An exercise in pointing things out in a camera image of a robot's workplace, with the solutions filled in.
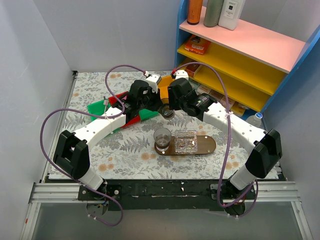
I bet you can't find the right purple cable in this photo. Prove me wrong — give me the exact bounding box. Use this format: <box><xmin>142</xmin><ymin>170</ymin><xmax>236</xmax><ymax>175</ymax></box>
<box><xmin>172</xmin><ymin>61</ymin><xmax>260</xmax><ymax>217</ymax></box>

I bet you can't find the yellow plastic bin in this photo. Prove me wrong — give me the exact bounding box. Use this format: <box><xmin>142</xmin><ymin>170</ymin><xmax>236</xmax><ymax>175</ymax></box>
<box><xmin>157</xmin><ymin>75</ymin><xmax>174</xmax><ymax>104</ymax></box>

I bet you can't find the floral patterned table mat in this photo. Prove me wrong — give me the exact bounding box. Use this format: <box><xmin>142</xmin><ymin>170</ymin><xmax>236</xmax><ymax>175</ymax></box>
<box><xmin>48</xmin><ymin>70</ymin><xmax>280</xmax><ymax>181</ymax></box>

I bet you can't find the orange box upper shelf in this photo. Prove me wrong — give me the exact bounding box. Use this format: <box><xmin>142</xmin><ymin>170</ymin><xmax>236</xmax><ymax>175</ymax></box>
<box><xmin>184</xmin><ymin>34</ymin><xmax>211</xmax><ymax>55</ymax></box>

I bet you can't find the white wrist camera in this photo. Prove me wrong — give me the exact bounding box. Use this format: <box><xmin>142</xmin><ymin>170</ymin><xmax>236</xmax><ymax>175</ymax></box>
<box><xmin>171</xmin><ymin>69</ymin><xmax>189</xmax><ymax>81</ymax></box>
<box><xmin>144</xmin><ymin>71</ymin><xmax>162</xmax><ymax>94</ymax></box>

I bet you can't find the clear textured acrylic holder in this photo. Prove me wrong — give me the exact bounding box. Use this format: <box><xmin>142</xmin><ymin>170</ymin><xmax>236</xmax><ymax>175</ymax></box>
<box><xmin>174</xmin><ymin>130</ymin><xmax>198</xmax><ymax>155</ymax></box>

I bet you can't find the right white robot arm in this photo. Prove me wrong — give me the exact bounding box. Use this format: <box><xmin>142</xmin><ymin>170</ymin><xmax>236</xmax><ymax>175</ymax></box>
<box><xmin>168</xmin><ymin>78</ymin><xmax>283</xmax><ymax>199</ymax></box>

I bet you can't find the clear plastic water bottle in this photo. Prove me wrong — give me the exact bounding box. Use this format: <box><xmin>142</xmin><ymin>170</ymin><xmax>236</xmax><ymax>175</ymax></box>
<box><xmin>246</xmin><ymin>112</ymin><xmax>263</xmax><ymax>128</ymax></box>

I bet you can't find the green bin with cups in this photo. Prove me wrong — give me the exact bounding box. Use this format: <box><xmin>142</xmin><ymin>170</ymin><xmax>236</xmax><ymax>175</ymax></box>
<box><xmin>138</xmin><ymin>109</ymin><xmax>159</xmax><ymax>121</ymax></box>

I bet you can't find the yellow sponge pack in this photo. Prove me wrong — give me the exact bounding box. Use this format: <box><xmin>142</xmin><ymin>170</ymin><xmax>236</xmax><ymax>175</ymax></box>
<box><xmin>231</xmin><ymin>102</ymin><xmax>249</xmax><ymax>117</ymax></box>

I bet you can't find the grey toothbrush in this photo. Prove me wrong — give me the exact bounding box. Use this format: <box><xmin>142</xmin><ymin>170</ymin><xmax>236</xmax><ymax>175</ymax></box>
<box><xmin>103</xmin><ymin>96</ymin><xmax>110</xmax><ymax>113</ymax></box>

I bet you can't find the green translucent cup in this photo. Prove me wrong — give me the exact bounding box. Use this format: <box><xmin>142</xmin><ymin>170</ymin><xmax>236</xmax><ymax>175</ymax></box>
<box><xmin>158</xmin><ymin>103</ymin><xmax>175</xmax><ymax>120</ymax></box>

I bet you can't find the blue yellow pink shelf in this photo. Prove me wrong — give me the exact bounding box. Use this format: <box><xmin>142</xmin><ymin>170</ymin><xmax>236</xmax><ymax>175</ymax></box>
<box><xmin>174</xmin><ymin>0</ymin><xmax>320</xmax><ymax>119</ymax></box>

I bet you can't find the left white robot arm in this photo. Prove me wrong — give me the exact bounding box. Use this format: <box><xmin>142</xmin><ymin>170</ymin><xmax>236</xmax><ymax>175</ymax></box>
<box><xmin>53</xmin><ymin>74</ymin><xmax>162</xmax><ymax>200</ymax></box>

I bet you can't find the green bin with toothbrushes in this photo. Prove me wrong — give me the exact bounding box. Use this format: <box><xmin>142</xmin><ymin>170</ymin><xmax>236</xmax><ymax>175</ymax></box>
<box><xmin>87</xmin><ymin>100</ymin><xmax>105</xmax><ymax>116</ymax></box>

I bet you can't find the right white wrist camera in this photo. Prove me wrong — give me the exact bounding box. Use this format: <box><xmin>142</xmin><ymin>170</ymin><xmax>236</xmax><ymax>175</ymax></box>
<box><xmin>171</xmin><ymin>69</ymin><xmax>189</xmax><ymax>81</ymax></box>

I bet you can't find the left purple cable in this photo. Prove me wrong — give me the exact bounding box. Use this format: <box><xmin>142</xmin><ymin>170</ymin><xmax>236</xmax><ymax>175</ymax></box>
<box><xmin>39</xmin><ymin>64</ymin><xmax>151</xmax><ymax>227</ymax></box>

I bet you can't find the red white box middle shelf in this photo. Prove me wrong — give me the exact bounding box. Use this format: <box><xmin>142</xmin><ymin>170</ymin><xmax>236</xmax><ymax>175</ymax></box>
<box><xmin>185</xmin><ymin>64</ymin><xmax>202</xmax><ymax>78</ymax></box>

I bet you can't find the pink white sponge pack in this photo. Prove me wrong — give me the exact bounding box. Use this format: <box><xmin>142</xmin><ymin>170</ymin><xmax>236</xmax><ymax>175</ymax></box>
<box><xmin>219</xmin><ymin>96</ymin><xmax>236</xmax><ymax>109</ymax></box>

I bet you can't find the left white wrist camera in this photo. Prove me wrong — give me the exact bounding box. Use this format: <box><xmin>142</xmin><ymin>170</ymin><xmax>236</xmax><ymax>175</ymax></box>
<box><xmin>144</xmin><ymin>71</ymin><xmax>162</xmax><ymax>94</ymax></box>

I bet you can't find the black aluminium base frame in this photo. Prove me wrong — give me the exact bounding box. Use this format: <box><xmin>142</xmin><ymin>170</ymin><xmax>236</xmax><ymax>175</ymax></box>
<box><xmin>29</xmin><ymin>179</ymin><xmax>300</xmax><ymax>216</ymax></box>

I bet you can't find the grey bottle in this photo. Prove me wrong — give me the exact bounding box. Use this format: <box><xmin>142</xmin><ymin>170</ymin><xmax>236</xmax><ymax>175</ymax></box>
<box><xmin>203</xmin><ymin>0</ymin><xmax>224</xmax><ymax>28</ymax></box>

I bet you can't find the clear glass cup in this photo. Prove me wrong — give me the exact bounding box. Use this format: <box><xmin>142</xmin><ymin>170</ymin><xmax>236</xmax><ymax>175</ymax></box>
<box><xmin>153</xmin><ymin>127</ymin><xmax>172</xmax><ymax>152</ymax></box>

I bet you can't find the red plastic bin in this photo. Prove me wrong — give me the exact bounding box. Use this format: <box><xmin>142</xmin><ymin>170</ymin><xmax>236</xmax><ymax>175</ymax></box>
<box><xmin>107</xmin><ymin>92</ymin><xmax>141</xmax><ymax>130</ymax></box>

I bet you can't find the orange bottle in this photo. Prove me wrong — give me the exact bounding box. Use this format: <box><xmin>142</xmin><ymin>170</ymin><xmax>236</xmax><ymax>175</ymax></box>
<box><xmin>187</xmin><ymin>0</ymin><xmax>203</xmax><ymax>25</ymax></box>

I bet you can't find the white bottle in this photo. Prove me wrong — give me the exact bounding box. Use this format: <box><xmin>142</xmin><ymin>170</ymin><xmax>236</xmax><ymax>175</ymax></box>
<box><xmin>218</xmin><ymin>0</ymin><xmax>246</xmax><ymax>31</ymax></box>

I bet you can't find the brown oval wooden tray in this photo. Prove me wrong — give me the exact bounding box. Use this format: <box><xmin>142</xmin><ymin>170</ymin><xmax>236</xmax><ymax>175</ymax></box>
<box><xmin>154</xmin><ymin>135</ymin><xmax>217</xmax><ymax>156</ymax></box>

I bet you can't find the purple cable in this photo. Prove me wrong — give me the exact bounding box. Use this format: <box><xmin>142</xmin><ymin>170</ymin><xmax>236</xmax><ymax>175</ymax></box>
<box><xmin>39</xmin><ymin>64</ymin><xmax>151</xmax><ymax>227</ymax></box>
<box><xmin>172</xmin><ymin>61</ymin><xmax>260</xmax><ymax>217</ymax></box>

